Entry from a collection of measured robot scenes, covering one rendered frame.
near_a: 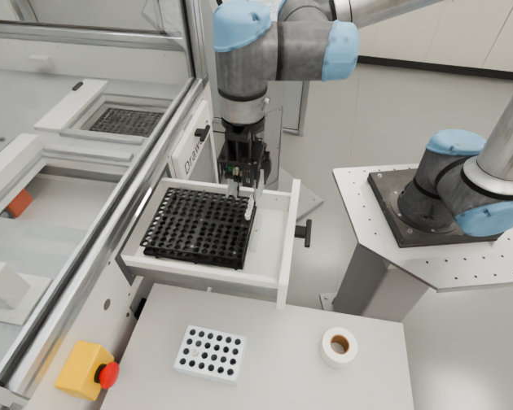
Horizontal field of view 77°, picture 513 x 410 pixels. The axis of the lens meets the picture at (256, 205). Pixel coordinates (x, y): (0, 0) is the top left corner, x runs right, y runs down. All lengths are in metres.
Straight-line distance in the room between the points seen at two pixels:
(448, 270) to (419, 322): 0.83
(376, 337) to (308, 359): 0.16
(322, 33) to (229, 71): 0.13
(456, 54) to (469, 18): 0.30
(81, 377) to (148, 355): 0.18
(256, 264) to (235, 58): 0.45
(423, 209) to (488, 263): 0.21
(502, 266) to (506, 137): 0.42
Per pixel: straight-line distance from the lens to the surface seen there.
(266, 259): 0.74
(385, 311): 1.30
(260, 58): 0.46
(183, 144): 0.91
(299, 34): 0.47
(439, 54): 3.70
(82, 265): 0.63
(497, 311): 1.96
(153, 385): 0.75
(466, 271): 0.97
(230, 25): 0.45
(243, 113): 0.50
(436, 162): 0.85
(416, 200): 0.93
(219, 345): 0.71
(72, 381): 0.64
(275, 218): 0.82
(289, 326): 0.76
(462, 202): 0.77
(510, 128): 0.69
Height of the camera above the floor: 1.46
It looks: 48 degrees down
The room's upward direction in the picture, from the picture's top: straight up
